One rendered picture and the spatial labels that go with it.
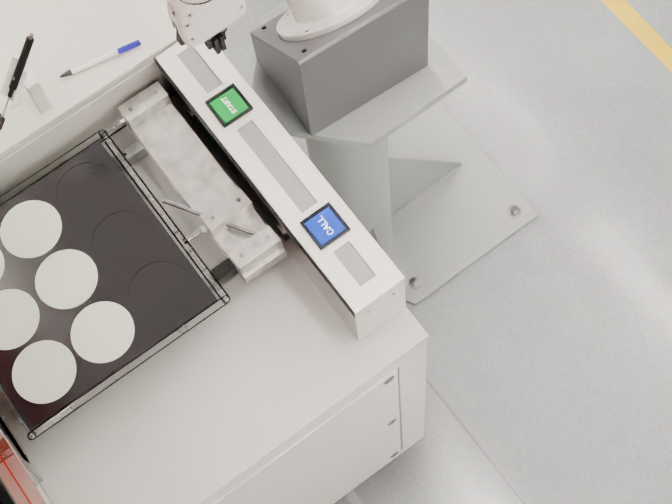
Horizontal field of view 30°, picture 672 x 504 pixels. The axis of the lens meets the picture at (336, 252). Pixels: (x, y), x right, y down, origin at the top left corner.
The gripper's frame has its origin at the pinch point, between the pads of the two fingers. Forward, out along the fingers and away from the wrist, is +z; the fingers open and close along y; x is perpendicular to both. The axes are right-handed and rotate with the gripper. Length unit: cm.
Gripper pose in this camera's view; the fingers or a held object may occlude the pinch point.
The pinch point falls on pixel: (214, 38)
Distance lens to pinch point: 184.1
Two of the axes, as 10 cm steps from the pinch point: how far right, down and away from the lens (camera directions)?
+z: 0.6, 3.5, 9.3
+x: -5.9, -7.4, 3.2
